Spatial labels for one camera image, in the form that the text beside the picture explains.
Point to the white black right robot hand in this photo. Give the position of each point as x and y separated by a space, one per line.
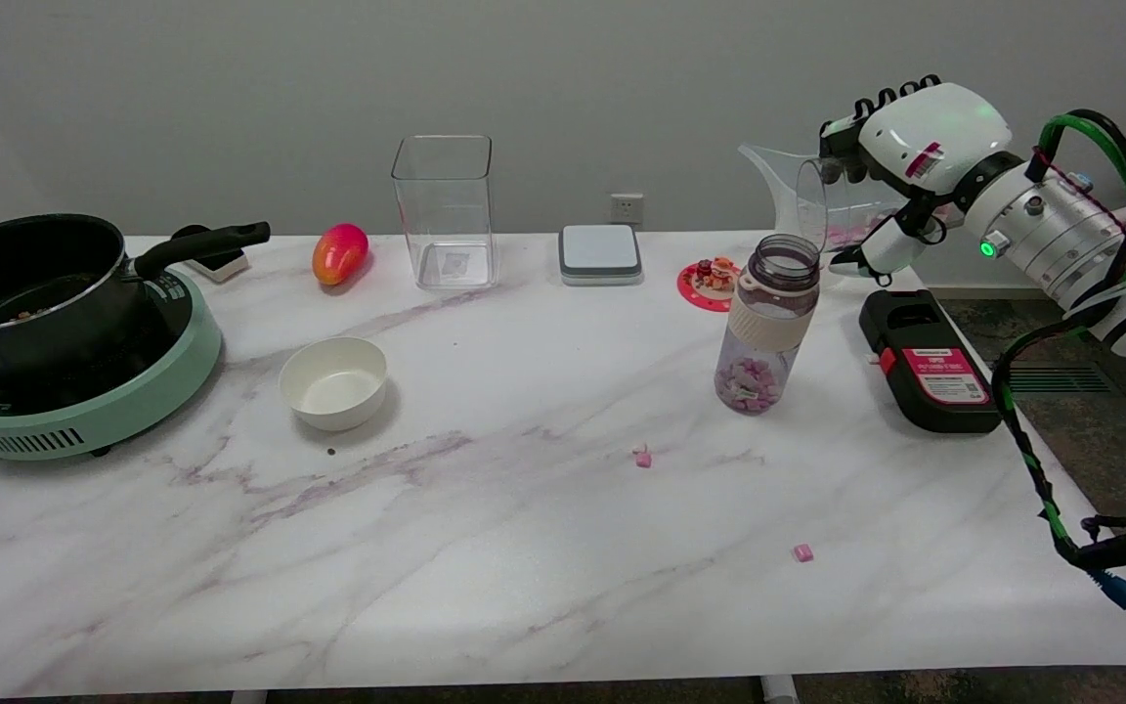
934 132

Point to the clear plastic measuring cup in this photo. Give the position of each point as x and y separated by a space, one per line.
846 210

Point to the pink white candy pile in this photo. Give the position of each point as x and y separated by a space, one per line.
749 381

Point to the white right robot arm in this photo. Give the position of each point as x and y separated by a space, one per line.
1061 230

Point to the large translucent measuring jug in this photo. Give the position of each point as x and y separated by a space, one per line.
773 176

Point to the clear bottle with beige sleeve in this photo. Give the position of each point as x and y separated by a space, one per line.
768 323

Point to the black box with pink label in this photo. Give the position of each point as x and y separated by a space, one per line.
944 406

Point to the floor vent grille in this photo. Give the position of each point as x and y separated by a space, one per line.
1061 379

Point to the red coaster with figurines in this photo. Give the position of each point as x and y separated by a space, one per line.
700 293

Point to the small pink candy piece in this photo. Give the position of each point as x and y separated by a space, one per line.
802 553
643 459

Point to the clear square storage container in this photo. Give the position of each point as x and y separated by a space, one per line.
446 264

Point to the red yellow toy mango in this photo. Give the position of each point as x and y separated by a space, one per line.
338 252

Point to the white bowl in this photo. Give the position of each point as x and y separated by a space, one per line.
333 391

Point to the small black white gadget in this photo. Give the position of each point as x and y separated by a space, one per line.
221 264

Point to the green induction cooker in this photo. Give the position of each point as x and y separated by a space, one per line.
133 411

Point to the white wall socket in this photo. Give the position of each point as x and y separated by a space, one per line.
627 208

